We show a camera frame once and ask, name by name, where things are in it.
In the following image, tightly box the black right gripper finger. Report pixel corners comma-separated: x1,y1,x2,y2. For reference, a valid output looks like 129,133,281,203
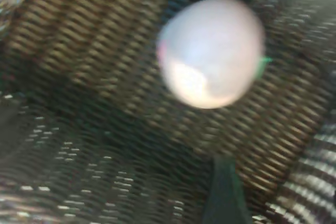
202,155,251,224

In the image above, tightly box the pink peach with green leaf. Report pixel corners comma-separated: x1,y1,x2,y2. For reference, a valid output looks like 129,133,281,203
156,0,274,110

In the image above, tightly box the dark brown woven basket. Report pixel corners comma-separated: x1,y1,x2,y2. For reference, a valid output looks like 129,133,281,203
0,0,336,224

